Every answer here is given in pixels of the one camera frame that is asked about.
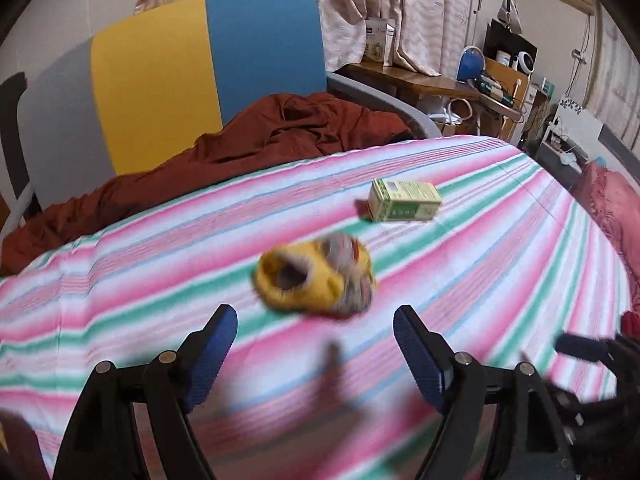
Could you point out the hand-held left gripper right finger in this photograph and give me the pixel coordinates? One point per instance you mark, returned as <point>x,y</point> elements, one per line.
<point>417,355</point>

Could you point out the pink floral blanket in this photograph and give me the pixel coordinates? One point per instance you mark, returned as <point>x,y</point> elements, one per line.
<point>610,200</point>

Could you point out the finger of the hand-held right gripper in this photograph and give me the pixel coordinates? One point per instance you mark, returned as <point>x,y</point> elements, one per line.
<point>575,345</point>

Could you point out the yellow patterned socks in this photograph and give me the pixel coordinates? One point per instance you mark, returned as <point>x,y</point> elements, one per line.
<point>300,280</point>

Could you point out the black shelf panel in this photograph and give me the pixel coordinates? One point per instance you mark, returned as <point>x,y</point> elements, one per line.
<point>510,40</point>

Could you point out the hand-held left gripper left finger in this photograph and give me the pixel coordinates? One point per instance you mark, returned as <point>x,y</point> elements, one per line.
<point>210,355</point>

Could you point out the wooden desk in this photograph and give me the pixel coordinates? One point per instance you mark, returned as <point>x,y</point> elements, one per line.
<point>415,82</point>

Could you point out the grey yellow blue chair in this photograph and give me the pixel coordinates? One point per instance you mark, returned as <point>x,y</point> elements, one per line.
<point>150,75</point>

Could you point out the striped pink green tablecloth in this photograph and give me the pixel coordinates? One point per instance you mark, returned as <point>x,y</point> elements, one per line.
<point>500,260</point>

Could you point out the small green carton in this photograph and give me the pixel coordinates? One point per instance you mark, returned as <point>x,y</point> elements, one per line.
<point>405,202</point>

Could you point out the white storage rack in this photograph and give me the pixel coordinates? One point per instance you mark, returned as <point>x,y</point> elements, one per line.
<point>575,122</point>

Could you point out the rust brown cloth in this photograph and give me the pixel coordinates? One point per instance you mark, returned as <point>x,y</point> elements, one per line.
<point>250,130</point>

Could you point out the pink patterned curtain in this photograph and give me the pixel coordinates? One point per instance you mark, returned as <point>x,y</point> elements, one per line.
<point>415,10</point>
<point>620,75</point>

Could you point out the blue round object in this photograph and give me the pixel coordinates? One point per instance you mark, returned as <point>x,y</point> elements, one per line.
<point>470,65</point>

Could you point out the small white printed box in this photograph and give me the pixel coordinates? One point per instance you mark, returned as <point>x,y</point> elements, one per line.
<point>380,40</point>

